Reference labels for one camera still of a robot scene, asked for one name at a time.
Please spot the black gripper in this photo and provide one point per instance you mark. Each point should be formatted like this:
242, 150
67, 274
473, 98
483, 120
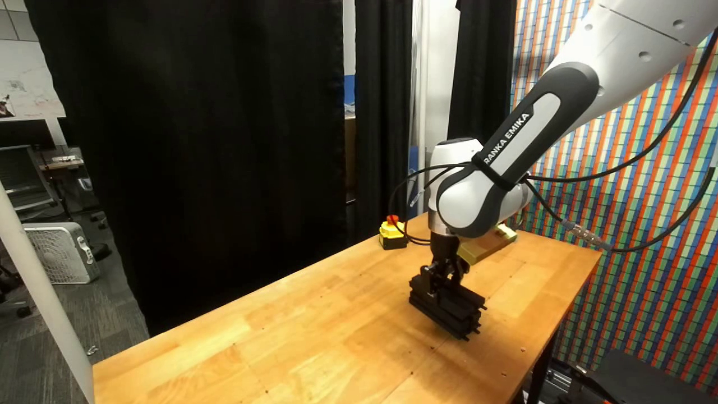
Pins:
446, 259

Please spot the black track piece front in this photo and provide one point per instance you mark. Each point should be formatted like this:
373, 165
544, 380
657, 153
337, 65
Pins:
427, 285

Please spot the black track piece edge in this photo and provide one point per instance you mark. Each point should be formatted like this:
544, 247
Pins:
442, 317

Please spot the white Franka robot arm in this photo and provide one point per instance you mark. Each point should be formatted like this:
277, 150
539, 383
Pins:
618, 51

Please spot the yellow red emergency stop button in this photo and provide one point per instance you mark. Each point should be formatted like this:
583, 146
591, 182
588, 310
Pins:
391, 233

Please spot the black curtain right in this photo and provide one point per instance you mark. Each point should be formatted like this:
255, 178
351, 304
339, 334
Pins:
479, 101

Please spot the black curtain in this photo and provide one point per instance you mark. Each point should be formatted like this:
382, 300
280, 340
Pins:
212, 132
479, 101

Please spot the black case under table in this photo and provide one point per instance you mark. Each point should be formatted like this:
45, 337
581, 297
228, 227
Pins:
618, 380

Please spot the black curtain left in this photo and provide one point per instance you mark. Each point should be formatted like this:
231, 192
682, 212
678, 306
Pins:
212, 132

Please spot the grey box speaker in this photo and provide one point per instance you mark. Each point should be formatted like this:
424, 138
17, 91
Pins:
65, 251

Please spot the yellow wrist camera box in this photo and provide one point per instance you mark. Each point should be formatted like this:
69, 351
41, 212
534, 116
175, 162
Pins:
474, 249

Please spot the grey diagonal frame bar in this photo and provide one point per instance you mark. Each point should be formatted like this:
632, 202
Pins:
43, 294

